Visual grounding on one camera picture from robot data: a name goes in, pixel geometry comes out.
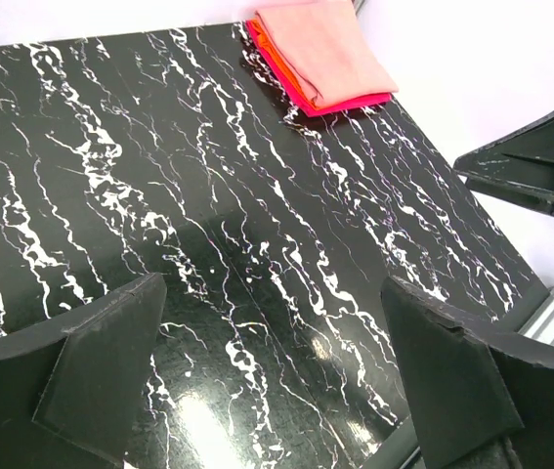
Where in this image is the folded orange t-shirt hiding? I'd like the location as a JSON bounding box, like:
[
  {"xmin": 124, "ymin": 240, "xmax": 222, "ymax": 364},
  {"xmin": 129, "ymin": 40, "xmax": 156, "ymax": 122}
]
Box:
[{"xmin": 245, "ymin": 20, "xmax": 321, "ymax": 117}]

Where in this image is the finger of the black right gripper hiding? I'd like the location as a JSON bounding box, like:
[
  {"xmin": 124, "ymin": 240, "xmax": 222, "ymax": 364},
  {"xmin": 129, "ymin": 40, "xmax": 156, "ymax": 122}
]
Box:
[{"xmin": 453, "ymin": 111, "xmax": 554, "ymax": 217}]

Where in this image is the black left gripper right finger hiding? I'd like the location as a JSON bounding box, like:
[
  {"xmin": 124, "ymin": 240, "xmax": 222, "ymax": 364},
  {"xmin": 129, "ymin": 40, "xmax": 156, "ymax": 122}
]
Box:
[{"xmin": 381, "ymin": 277, "xmax": 554, "ymax": 468}]

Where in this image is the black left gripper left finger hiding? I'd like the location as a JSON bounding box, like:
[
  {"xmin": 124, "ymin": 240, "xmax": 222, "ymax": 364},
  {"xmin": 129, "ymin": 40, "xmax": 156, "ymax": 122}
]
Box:
[{"xmin": 0, "ymin": 274, "xmax": 167, "ymax": 468}]

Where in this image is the folded magenta t-shirt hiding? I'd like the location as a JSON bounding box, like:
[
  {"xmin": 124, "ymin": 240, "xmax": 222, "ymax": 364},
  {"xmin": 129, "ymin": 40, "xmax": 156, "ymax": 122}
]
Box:
[{"xmin": 245, "ymin": 20, "xmax": 392, "ymax": 117}]

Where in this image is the folded pink t-shirt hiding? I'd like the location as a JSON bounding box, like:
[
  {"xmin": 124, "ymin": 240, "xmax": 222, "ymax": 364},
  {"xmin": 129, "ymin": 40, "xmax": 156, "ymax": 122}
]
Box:
[{"xmin": 253, "ymin": 1, "xmax": 398, "ymax": 107}]

